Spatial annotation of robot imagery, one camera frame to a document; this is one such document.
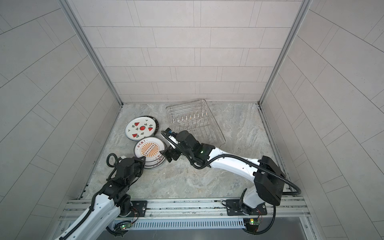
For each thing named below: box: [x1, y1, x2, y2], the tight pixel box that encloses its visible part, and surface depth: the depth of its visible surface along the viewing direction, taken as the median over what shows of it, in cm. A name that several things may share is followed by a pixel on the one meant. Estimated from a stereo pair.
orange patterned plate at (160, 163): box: [144, 156, 167, 169], surface depth 84 cm
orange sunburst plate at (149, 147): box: [133, 136, 167, 161], surface depth 87 cm
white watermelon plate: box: [125, 116, 157, 141], surface depth 101 cm
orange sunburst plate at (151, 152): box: [136, 145, 171, 162], surface depth 86 cm
